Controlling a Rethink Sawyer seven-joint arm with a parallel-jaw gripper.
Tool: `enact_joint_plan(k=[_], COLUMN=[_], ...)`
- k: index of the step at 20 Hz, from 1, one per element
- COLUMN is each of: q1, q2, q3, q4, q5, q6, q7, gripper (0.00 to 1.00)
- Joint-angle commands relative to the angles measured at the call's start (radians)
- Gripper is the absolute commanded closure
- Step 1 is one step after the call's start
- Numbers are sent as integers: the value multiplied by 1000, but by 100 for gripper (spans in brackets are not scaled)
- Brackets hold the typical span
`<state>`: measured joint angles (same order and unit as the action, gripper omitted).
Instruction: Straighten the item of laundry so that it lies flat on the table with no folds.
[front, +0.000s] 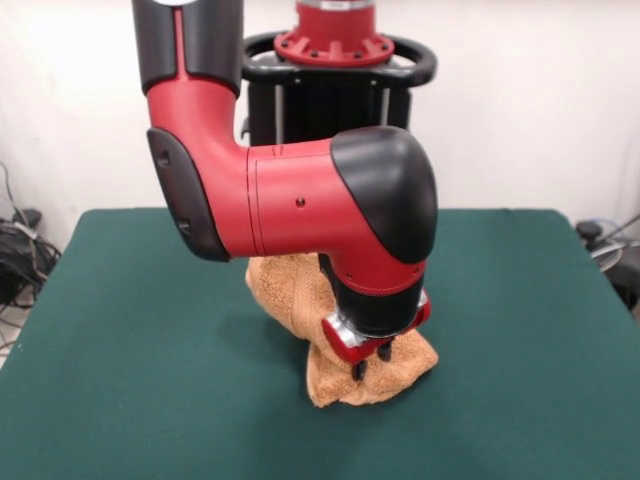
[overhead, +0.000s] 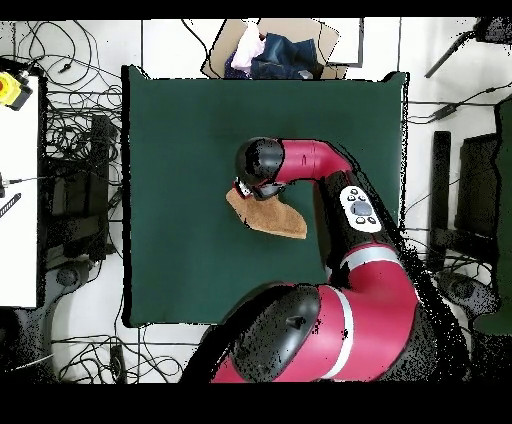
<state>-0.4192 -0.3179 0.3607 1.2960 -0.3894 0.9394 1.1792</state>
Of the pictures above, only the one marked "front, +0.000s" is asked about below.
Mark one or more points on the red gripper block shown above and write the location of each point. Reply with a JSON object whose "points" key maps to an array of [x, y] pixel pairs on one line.
{"points": [[350, 347]]}

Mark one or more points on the orange terry towel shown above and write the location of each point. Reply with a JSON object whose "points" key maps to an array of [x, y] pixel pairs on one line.
{"points": [[290, 305]]}

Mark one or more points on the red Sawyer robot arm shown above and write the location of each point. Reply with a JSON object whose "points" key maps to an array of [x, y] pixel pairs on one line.
{"points": [[290, 200]]}

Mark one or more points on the dark green table cloth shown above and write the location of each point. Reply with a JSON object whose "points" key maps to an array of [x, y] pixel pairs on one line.
{"points": [[125, 350]]}

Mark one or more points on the black grey stand foot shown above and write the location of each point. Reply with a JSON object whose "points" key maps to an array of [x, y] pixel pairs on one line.
{"points": [[30, 216], [625, 272]]}

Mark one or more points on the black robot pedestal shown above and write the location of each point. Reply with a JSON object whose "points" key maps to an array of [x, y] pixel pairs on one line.
{"points": [[310, 100]]}

